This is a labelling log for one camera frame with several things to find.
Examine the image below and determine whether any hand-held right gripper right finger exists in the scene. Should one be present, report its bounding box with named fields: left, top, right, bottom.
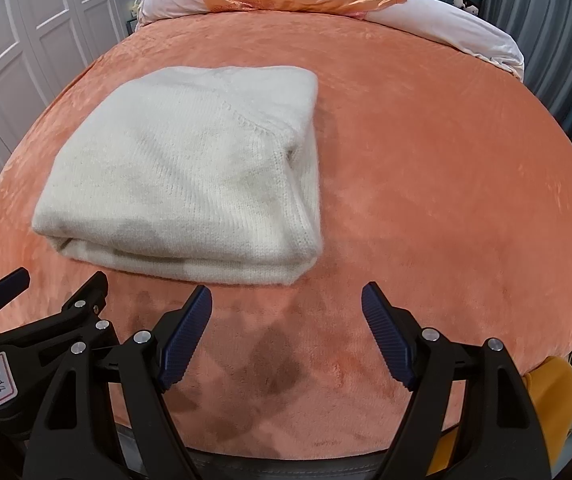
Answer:
left=361, top=281, right=552, bottom=480

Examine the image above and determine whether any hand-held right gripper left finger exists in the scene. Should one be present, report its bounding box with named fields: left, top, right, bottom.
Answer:
left=26, top=284, right=213, bottom=480

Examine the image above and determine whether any white knit cardigan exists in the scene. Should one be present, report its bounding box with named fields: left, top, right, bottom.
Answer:
left=32, top=65, right=324, bottom=286

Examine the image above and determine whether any orange plush blanket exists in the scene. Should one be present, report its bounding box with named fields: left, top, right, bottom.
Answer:
left=0, top=7, right=572, bottom=461

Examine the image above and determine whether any white panelled wardrobe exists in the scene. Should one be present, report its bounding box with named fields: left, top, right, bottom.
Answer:
left=0, top=0, right=147, bottom=191

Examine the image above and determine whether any white duvet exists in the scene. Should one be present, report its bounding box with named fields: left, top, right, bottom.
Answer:
left=136, top=0, right=525, bottom=78

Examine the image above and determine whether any grey curtain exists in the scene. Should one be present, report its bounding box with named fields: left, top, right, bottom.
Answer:
left=483, top=0, right=572, bottom=206

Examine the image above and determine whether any grey bed frame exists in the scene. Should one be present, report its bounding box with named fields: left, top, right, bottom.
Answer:
left=116, top=422, right=417, bottom=480

